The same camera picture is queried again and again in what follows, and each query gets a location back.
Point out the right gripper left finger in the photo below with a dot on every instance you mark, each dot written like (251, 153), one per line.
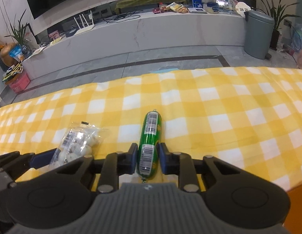
(115, 165)

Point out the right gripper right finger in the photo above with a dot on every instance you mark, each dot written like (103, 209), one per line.
(180, 164)

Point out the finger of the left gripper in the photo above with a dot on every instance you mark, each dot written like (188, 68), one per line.
(42, 159)

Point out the green sausage stick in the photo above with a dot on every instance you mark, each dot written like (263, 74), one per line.
(147, 160)

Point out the clear bag white candies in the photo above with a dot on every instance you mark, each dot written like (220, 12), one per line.
(80, 140)

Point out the pink storage basket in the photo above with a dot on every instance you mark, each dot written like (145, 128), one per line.
(19, 82)

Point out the yellow checkered tablecloth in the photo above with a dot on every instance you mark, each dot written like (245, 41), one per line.
(248, 117)

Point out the left potted grass plant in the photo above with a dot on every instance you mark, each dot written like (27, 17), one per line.
(18, 34)

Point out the brown round vase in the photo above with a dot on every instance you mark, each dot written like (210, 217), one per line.
(5, 57)

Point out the white marble tv console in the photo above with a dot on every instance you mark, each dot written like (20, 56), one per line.
(149, 31)

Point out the orange cardboard box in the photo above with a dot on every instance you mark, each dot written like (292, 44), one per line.
(293, 222)

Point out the white wifi router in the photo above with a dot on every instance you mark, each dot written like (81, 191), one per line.
(83, 25)

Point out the snack packets on console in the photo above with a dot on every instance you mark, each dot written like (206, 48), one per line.
(172, 7)

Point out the grey trash bin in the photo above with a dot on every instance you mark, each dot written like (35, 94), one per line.
(259, 29)

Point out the blue water jug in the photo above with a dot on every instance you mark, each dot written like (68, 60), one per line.
(297, 38)

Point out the tall leafy potted plant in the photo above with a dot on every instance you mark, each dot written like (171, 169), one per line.
(278, 12)

